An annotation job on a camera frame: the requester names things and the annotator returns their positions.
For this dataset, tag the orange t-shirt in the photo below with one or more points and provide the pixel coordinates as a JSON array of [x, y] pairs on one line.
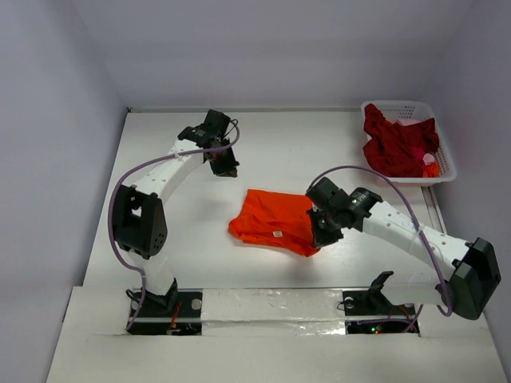
[[275, 219]]

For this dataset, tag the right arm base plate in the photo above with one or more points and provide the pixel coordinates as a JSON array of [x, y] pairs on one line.
[[368, 311]]

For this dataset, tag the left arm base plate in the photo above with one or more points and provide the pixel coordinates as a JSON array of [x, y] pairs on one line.
[[183, 319]]

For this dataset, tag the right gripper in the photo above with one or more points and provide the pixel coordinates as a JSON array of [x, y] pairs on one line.
[[323, 225]]

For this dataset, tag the dark red t-shirt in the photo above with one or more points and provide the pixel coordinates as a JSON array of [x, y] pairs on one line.
[[389, 149]]

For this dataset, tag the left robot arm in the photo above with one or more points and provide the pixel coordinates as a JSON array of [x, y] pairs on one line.
[[136, 219]]

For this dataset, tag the white plastic laundry basket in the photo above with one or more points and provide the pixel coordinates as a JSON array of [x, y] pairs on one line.
[[393, 110]]

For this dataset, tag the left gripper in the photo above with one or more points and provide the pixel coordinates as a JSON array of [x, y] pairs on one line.
[[227, 169]]

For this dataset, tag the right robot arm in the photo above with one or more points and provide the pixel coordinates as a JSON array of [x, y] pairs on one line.
[[467, 272]]

